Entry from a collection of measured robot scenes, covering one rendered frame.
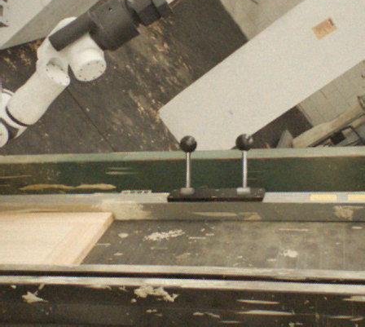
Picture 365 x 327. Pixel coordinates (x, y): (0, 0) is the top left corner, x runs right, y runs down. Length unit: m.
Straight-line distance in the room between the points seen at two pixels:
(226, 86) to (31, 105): 3.58
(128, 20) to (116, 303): 0.55
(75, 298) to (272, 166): 0.66
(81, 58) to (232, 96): 3.65
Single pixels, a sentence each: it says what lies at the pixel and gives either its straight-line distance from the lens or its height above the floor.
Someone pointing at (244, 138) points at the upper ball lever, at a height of 1.55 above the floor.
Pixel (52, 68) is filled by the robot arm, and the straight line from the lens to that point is 1.35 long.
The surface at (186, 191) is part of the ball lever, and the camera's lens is 1.31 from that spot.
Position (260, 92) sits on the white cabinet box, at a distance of 4.82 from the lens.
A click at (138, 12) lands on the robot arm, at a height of 1.54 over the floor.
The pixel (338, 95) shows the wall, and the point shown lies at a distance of 9.28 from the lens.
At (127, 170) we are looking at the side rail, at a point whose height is 1.20.
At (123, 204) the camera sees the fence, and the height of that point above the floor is 1.27.
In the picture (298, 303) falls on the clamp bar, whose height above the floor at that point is 1.60.
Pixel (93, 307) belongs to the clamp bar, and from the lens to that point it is 1.01.
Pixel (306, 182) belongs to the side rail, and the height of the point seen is 1.55.
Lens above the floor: 1.93
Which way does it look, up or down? 22 degrees down
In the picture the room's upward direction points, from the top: 55 degrees clockwise
